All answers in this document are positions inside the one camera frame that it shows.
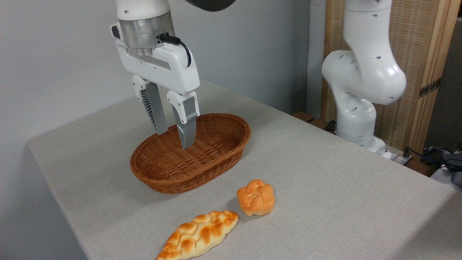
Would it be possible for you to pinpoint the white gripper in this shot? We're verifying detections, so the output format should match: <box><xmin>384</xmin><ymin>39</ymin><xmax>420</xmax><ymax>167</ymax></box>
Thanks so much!
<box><xmin>110</xmin><ymin>23</ymin><xmax>200</xmax><ymax>150</ymax></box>

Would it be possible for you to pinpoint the long braided bread loaf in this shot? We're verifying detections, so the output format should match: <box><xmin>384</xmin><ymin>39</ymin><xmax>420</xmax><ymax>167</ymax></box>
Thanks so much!
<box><xmin>156</xmin><ymin>211</ymin><xmax>239</xmax><ymax>260</ymax></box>

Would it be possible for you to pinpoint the brown wicker oval basket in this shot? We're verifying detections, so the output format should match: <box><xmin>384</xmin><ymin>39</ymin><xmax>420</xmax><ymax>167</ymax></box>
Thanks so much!
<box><xmin>130</xmin><ymin>113</ymin><xmax>252</xmax><ymax>195</ymax></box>

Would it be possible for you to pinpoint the round knotted bread roll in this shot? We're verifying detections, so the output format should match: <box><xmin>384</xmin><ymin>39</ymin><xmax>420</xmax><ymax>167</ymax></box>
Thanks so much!
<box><xmin>236</xmin><ymin>179</ymin><xmax>276</xmax><ymax>217</ymax></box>

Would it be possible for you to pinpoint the wooden folding screen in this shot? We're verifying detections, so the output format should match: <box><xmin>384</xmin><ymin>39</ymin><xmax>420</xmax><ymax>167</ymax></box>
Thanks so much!
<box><xmin>321</xmin><ymin>0</ymin><xmax>462</xmax><ymax>156</ymax></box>

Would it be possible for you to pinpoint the dark metal screen hinge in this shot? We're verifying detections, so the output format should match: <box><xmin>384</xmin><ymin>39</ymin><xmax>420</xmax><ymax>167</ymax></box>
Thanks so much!
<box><xmin>418</xmin><ymin>78</ymin><xmax>441</xmax><ymax>99</ymax></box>

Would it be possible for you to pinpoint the dark blue bag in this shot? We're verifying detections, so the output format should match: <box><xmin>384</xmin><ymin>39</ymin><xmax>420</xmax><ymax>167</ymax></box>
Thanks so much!
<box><xmin>422</xmin><ymin>144</ymin><xmax>462</xmax><ymax>188</ymax></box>

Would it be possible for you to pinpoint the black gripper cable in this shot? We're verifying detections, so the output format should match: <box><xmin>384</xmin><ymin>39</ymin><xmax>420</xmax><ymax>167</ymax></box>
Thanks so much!
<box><xmin>159</xmin><ymin>33</ymin><xmax>192</xmax><ymax>68</ymax></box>

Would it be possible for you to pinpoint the black power cable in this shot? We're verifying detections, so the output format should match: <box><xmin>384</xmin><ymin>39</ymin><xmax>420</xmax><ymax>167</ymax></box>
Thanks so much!
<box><xmin>402</xmin><ymin>146</ymin><xmax>450</xmax><ymax>165</ymax></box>

